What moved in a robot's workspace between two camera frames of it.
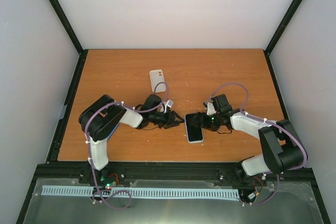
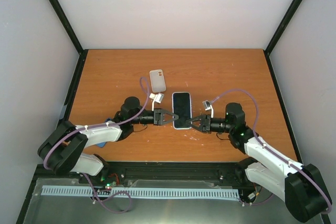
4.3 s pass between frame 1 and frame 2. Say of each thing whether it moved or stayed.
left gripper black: stayed
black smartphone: moved
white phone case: stayed
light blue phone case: moved
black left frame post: stayed
